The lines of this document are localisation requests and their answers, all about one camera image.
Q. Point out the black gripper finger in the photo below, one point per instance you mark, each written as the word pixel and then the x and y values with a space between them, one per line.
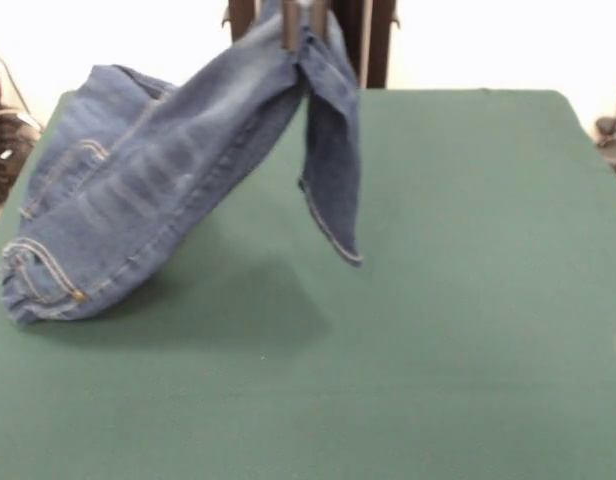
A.
pixel 318 17
pixel 291 25

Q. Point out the blue denim jeans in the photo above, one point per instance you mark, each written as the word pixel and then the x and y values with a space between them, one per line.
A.
pixel 138 190

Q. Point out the black floor device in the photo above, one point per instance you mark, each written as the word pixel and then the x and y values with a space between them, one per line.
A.
pixel 608 125

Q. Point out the black equipment pile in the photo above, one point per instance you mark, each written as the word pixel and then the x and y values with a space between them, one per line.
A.
pixel 8 150

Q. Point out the dark green table cloth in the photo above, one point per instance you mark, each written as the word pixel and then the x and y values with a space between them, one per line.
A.
pixel 388 350

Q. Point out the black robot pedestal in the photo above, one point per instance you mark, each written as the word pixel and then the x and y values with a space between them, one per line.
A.
pixel 373 45

